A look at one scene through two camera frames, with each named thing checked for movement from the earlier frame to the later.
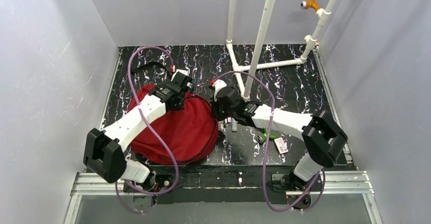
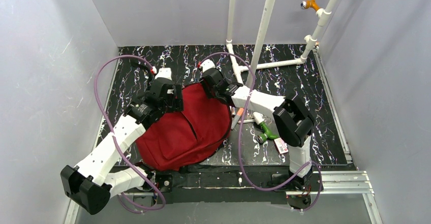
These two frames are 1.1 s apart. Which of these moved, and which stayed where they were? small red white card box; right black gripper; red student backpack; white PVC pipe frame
Moved: red student backpack; right black gripper
Stayed: white PVC pipe frame; small red white card box
